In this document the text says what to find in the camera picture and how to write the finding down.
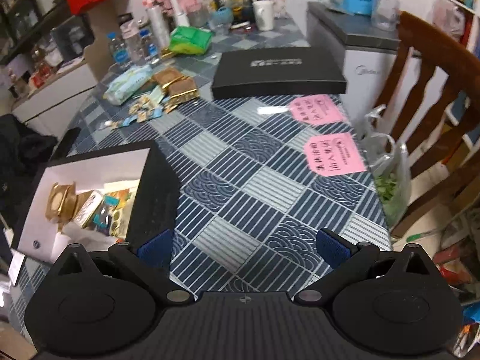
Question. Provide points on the small teal mesh basket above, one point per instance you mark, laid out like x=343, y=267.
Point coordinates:
x=220, y=20

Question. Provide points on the pink paper card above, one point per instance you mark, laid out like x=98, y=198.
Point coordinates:
x=333, y=155
x=316, y=110

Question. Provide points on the pink paper card far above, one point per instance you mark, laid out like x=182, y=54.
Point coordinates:
x=316, y=110

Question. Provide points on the blue plastic basket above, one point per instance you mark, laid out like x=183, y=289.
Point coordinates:
x=356, y=7

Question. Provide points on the white ceramic mug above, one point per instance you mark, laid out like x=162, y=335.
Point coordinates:
x=264, y=14

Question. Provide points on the gold mooncake packet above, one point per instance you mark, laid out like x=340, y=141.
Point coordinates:
x=182, y=91
x=61, y=203
x=166, y=77

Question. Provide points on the green tissue pack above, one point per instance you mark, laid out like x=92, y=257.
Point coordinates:
x=190, y=40

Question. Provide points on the patterned blue tablecloth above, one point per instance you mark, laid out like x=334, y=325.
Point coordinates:
x=250, y=207

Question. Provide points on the white cloth glove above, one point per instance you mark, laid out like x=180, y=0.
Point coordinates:
x=92, y=240

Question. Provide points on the pink paper card near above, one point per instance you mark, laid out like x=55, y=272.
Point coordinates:
x=333, y=155

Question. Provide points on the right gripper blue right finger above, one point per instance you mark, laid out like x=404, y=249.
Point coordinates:
x=349, y=262

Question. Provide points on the open black gift box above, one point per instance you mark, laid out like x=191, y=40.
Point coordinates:
x=140, y=164

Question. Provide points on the small clear dropper bottle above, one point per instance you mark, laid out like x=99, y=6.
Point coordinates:
x=104, y=124

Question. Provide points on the plastic bag with vegetables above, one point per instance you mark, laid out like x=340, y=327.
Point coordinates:
x=388, y=162

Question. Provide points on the white bookshelf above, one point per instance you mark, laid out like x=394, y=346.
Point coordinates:
x=461, y=0

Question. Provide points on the wooden chair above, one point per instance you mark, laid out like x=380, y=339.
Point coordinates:
x=437, y=50

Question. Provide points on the teal silver candy wrapper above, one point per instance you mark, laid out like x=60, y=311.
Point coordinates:
x=103, y=216

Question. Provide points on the white desk lamp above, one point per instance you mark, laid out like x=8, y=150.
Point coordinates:
x=180, y=17

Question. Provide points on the white mini fridge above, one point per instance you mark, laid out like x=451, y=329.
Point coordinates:
x=366, y=55

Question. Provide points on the cream snack bag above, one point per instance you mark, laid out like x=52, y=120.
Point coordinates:
x=119, y=206

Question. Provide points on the gold snack box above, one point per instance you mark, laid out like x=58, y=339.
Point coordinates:
x=88, y=208

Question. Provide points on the clear water jug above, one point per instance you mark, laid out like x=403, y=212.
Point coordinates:
x=385, y=14

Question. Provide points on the black jacket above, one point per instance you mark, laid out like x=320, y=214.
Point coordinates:
x=23, y=151

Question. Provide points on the light blue wet wipes pack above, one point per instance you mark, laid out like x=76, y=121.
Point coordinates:
x=127, y=83

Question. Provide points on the small water bottle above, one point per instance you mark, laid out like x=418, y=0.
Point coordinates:
x=118, y=50
x=150, y=49

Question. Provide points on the black box lid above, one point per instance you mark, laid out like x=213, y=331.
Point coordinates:
x=277, y=71

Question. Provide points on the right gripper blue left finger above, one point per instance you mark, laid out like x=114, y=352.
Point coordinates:
x=149, y=266

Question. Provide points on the white power adapter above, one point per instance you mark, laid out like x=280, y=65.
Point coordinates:
x=17, y=261

